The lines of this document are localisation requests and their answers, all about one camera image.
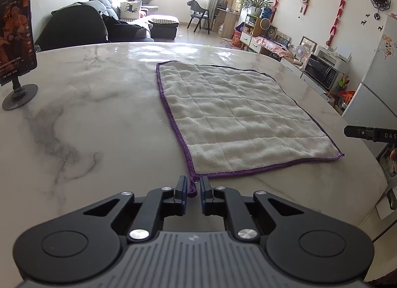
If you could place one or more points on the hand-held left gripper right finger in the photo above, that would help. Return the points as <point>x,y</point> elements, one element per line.
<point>202,195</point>

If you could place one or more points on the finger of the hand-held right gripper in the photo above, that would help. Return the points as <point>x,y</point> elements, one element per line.
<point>366,133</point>

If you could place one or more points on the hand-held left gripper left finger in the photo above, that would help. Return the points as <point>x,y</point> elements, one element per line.
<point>185,195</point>

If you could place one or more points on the white towel with purple edge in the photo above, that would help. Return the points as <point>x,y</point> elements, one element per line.
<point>235,114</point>

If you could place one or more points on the person's right hand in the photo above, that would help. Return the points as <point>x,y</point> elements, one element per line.
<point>394,161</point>

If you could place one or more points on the white refrigerator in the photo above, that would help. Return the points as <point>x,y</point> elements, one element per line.
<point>375,89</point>

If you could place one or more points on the black microwave oven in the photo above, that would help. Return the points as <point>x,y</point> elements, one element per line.
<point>321,71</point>

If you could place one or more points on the white printer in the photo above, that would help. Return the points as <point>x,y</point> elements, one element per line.
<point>333,57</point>

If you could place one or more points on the small white desk fan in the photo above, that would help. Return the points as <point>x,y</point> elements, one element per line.
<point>300,52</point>

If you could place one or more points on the framed picture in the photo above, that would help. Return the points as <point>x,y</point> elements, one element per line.
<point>308,44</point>

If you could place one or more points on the pink cloth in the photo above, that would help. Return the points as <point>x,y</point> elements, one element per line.
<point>273,46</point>

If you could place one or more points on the wooden shelf cabinet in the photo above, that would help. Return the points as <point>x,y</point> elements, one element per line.
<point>249,32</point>

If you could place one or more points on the red bag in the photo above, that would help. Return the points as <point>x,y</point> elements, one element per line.
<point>236,38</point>

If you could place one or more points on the green potted plant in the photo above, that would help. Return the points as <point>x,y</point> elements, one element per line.
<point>256,2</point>

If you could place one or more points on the dark grey sofa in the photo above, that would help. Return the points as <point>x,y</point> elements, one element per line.
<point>161,26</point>

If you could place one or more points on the wooden desk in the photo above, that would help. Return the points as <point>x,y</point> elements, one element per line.
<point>228,21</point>

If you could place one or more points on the black clothing pile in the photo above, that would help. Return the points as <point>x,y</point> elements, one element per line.
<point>124,29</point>

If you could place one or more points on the dark wooden chair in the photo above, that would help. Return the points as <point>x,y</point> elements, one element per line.
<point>200,13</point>

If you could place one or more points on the black round phone stand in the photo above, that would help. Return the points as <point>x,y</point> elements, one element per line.
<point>20,95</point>

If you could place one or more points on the white deer print pillow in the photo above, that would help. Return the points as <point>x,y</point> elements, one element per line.
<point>131,9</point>

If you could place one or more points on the chair covered by black jacket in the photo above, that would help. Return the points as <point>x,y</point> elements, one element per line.
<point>74,27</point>

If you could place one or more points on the black smartphone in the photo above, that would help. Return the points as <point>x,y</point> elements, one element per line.
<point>17,33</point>

